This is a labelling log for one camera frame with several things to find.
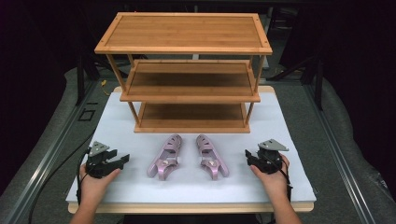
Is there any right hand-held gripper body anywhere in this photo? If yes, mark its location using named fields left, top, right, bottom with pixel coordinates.
left=255, top=138, right=290, bottom=175

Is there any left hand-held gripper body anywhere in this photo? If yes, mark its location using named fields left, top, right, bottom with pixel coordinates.
left=85, top=141, right=122, bottom=179

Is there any pink child sandal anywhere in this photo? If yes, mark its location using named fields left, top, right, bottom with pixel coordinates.
left=195, top=133, right=231, bottom=181
left=147, top=133, right=183, bottom=181

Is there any wooden three-tier shoe rack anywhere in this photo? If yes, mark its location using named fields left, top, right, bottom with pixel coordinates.
left=93, top=11, right=274, bottom=134

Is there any person's right hand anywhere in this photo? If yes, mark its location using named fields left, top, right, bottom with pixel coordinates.
left=250, top=153, right=292, bottom=204

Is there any person's left hand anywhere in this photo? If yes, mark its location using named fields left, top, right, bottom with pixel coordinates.
left=78, top=162, right=121, bottom=210

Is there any white table sheet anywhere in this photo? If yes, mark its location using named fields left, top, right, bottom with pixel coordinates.
left=65, top=91, right=318, bottom=205

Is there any wooden table board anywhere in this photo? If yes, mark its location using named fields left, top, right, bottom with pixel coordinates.
left=67, top=85, right=315, bottom=215

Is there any black metal stand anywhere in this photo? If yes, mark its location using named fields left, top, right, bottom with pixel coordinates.
left=75, top=50, right=102, bottom=106
left=269, top=50, right=325, bottom=110

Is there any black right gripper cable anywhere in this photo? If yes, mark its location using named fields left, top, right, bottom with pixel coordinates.
left=261, top=151, right=294, bottom=203

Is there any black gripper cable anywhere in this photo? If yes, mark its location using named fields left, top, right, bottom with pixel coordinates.
left=261, top=151, right=294, bottom=203
left=76, top=148, right=92, bottom=205

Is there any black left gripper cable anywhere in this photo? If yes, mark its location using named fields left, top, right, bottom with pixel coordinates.
left=76, top=148, right=92, bottom=205

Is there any black floor cable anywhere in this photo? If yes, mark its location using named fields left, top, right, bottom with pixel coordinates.
left=27, top=129, right=96, bottom=224

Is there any metal floor rail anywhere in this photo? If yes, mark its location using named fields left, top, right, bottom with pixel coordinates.
left=303, top=83, right=378, bottom=224
left=0, top=80, right=98, bottom=224

